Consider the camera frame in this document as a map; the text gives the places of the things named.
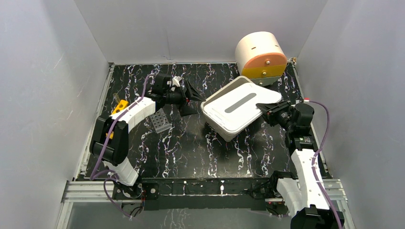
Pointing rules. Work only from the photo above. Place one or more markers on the aluminium frame rail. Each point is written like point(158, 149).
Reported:
point(97, 191)

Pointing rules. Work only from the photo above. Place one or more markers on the white bin lid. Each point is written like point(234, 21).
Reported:
point(237, 109)

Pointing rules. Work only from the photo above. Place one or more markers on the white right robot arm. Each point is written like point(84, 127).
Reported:
point(304, 195)

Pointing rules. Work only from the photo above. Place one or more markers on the white plastic bin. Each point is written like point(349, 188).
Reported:
point(230, 86)

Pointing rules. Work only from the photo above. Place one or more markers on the clear plastic tube rack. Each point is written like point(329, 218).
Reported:
point(160, 121)

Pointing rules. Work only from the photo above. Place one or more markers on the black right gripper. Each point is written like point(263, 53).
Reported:
point(270, 116)

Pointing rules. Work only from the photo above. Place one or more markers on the cream cylindrical drawer cabinet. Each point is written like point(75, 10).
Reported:
point(260, 58)

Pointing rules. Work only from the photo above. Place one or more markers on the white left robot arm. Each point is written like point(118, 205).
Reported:
point(110, 137)

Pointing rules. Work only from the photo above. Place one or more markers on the yellow test tube rack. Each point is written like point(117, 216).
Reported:
point(121, 105)

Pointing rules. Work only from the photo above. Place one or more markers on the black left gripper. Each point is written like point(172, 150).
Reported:
point(183, 98)

